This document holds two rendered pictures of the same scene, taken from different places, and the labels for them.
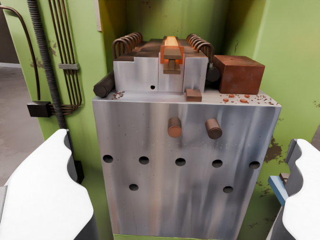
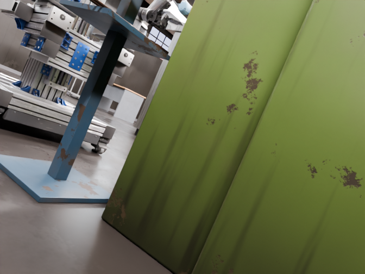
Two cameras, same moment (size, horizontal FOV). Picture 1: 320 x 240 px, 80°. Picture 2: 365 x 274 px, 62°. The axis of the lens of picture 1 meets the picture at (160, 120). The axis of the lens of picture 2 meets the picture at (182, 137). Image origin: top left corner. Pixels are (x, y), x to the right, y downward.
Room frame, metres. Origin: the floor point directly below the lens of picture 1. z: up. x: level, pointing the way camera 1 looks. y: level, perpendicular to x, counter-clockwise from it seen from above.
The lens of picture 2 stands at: (1.22, -1.42, 0.43)
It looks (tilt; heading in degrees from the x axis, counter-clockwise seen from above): 1 degrees down; 119
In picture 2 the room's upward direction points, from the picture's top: 24 degrees clockwise
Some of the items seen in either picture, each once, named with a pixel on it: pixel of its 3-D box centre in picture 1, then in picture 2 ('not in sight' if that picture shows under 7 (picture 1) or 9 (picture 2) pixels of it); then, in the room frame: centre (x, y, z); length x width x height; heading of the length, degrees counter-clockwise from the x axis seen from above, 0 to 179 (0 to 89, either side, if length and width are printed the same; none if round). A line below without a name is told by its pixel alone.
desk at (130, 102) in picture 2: not in sight; (115, 100); (-4.85, 5.21, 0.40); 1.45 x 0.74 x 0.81; 166
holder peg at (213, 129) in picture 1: (213, 128); not in sight; (0.33, -0.11, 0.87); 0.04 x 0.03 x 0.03; 178
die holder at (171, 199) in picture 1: (175, 128); not in sight; (0.63, -0.06, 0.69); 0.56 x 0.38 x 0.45; 178
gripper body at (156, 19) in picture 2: not in sight; (157, 18); (-0.03, -0.01, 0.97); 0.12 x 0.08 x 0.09; 178
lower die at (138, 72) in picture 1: (162, 56); not in sight; (0.63, 0.00, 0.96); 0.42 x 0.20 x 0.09; 178
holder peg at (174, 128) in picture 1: (174, 127); not in sight; (0.33, -0.03, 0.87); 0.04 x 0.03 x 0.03; 178
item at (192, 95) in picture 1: (193, 95); not in sight; (0.38, -0.07, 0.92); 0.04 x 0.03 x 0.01; 176
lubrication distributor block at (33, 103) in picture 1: (40, 109); not in sight; (0.55, 0.38, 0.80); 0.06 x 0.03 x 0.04; 88
